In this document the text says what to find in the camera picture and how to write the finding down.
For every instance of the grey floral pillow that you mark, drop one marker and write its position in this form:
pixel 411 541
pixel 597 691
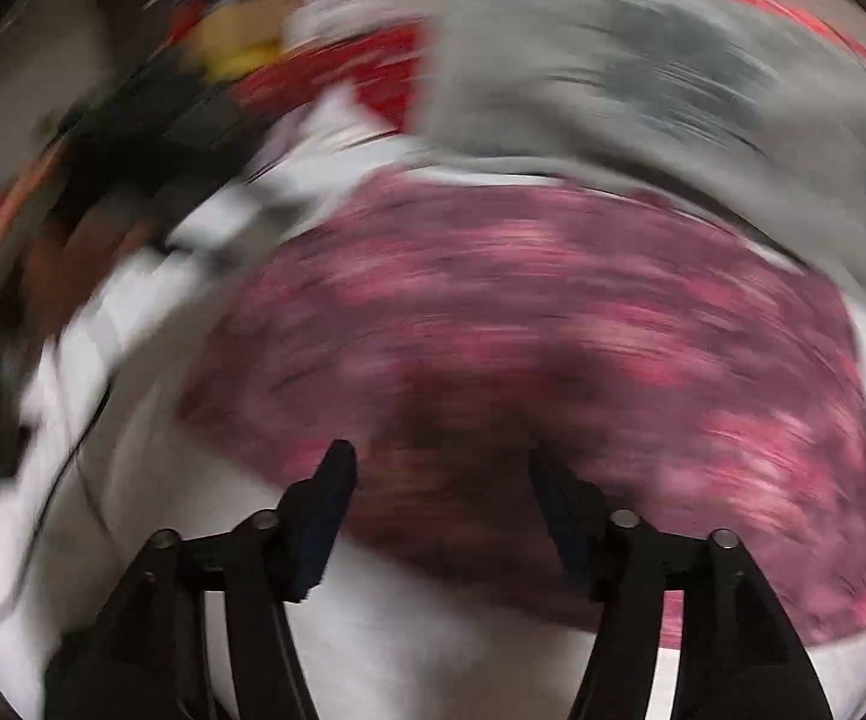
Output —
pixel 590 75

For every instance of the white cloth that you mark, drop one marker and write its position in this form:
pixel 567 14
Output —
pixel 335 19

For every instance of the white quilted bed cover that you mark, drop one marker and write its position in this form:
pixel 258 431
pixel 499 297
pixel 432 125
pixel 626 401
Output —
pixel 418 652

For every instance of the yellow cardboard box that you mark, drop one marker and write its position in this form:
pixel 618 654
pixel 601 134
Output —
pixel 238 45

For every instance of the red floral blanket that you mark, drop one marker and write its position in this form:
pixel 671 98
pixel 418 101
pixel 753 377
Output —
pixel 388 67

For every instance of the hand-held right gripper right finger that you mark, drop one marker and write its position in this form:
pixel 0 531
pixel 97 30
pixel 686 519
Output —
pixel 562 525

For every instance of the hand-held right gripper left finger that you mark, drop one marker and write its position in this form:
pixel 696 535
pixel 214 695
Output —
pixel 319 532

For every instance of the pile of dark clothes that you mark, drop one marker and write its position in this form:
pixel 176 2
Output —
pixel 147 127

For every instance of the purple floral garment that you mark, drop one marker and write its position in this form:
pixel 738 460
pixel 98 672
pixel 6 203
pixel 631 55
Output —
pixel 553 315

